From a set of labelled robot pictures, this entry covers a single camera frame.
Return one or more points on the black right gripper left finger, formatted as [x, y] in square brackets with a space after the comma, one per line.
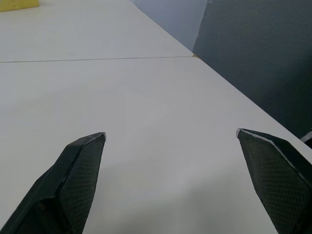
[73, 185]

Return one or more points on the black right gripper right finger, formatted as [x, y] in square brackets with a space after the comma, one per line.
[280, 180]

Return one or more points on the dark grey partition panel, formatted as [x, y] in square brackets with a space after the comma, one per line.
[258, 56]

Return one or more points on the yellow object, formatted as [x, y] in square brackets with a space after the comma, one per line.
[18, 5]

